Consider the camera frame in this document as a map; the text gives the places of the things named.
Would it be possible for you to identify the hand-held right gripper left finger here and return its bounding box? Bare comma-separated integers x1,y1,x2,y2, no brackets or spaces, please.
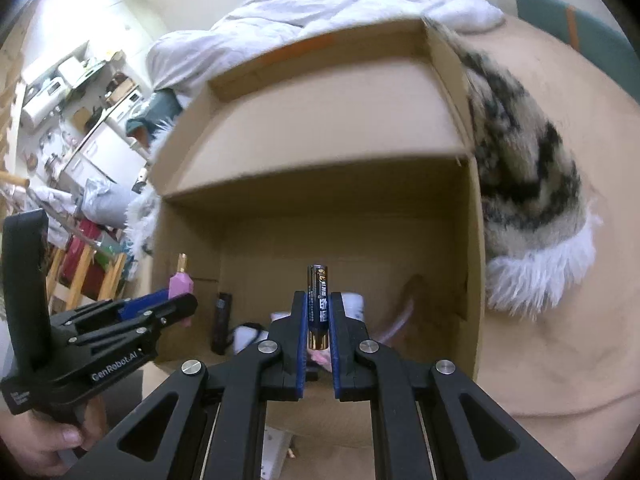
60,290,307,480

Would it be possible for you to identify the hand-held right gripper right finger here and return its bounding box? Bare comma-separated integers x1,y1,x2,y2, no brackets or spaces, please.
330,291,576,480

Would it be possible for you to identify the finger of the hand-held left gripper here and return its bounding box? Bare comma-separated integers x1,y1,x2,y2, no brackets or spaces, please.
51,288,172,329
67,292,199,349

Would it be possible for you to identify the pink bottle with gold cap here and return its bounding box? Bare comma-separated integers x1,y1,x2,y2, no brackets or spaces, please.
167,252,197,326

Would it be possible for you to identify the dark gold-tipped battery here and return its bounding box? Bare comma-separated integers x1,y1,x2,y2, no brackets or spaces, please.
306,263,331,351

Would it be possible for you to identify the pink patterned pouch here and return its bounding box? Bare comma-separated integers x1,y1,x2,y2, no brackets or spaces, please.
372,274,427,347

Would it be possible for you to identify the brown cardboard box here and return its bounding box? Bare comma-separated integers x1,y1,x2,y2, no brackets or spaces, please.
147,16,488,453

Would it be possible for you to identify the person's left hand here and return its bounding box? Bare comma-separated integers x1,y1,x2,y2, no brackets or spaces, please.
0,396,109,480

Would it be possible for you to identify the wooden chair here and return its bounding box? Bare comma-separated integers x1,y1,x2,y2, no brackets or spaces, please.
44,230,129,307

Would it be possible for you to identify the white charger plug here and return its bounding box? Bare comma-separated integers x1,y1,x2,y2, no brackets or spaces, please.
341,292,367,322

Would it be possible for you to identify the white earbuds case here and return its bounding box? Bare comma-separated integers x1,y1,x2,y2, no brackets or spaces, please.
231,324,272,354

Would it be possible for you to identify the red bag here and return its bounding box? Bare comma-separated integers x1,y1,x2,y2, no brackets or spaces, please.
62,220,102,297

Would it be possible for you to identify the white booklet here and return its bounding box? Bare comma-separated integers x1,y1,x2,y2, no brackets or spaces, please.
264,426,294,480

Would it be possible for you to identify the grey plastic bag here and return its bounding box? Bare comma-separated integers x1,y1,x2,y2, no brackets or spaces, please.
81,177,139,227

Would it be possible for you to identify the white storage shelf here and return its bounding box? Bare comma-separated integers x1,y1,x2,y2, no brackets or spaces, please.
19,42,152,188

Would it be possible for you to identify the dark green cloth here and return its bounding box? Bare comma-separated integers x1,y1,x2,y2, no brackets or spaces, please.
125,89,184,137

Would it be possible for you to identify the beige bed sheet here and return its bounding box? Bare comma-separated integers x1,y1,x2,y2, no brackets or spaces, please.
470,12,640,480

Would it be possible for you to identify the leopard print fuzzy throw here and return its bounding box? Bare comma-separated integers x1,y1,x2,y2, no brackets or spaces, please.
422,15,604,322

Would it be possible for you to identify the white duvet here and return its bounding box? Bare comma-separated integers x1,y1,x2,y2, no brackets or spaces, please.
147,0,507,106

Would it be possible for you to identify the teal cushion with orange stripe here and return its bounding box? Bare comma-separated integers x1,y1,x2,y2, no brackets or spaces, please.
514,0,637,92

